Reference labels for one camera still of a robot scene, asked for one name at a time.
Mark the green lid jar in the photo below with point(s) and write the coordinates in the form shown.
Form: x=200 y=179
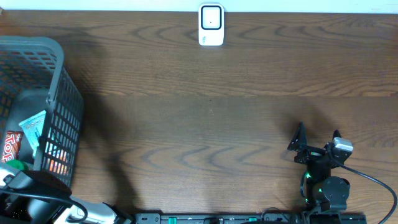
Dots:
x=17 y=164

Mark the grey plastic basket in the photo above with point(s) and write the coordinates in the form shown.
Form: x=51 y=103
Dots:
x=34 y=79

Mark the red snack bar wrapper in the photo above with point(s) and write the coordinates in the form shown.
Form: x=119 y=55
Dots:
x=12 y=146

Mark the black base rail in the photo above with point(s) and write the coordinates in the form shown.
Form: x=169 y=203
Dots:
x=268 y=216

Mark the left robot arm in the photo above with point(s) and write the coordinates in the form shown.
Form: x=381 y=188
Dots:
x=29 y=196

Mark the white barcode scanner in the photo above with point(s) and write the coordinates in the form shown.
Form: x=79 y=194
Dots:
x=211 y=24

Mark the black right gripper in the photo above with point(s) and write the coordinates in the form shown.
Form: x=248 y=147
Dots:
x=310 y=153

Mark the teal snack packet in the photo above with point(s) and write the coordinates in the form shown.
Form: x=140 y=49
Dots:
x=33 y=128

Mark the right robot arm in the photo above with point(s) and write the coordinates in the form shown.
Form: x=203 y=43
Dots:
x=324 y=192

